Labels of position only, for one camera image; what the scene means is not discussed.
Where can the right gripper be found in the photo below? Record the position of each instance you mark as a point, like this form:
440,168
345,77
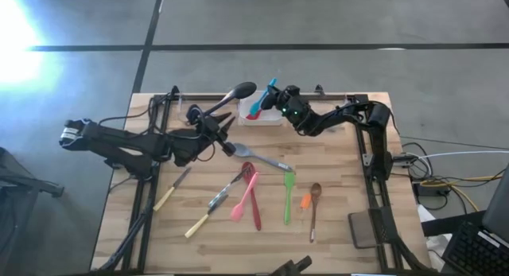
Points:
294,105

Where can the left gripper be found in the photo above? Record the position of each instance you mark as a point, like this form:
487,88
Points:
212,129

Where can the teal silicone spatula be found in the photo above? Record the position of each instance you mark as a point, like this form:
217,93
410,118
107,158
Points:
255,108

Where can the grey metal spoon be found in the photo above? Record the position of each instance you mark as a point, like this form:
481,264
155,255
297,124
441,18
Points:
242,150

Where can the green silicone spatula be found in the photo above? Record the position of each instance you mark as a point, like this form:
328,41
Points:
289,179

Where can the pink silicone spatula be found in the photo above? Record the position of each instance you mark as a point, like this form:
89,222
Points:
237,213

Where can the red slotted spoon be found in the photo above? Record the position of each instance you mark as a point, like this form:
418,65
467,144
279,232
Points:
255,212

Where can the brown wooden spoon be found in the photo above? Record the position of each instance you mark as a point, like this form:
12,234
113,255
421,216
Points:
316,189

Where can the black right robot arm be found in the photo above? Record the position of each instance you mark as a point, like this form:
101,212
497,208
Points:
350,115

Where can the white plastic bin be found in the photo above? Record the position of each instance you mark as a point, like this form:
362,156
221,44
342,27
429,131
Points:
270,117

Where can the red silicone spatula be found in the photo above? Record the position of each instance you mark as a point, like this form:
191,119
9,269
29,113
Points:
254,117

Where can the black ladle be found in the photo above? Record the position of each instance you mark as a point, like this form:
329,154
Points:
242,90

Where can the grey connector box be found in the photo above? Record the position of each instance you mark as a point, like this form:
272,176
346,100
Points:
403,159

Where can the black power brick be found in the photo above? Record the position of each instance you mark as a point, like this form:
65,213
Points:
425,189

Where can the black desk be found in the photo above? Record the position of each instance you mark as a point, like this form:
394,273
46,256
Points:
449,226

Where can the white cloth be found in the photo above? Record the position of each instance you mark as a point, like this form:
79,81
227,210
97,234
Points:
435,244

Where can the black chair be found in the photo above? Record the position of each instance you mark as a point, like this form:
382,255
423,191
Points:
16,212

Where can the black keyboard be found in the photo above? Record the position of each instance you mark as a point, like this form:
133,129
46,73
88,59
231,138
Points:
473,252

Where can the grey monitor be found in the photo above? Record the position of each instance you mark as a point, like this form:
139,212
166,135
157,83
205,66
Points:
499,212

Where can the black frame clamp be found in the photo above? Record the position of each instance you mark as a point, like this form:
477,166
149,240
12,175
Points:
175,90
319,90

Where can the black table frame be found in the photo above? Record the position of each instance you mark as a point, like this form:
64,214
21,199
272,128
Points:
374,192

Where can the black camera rig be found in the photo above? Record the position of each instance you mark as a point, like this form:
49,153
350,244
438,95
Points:
292,268

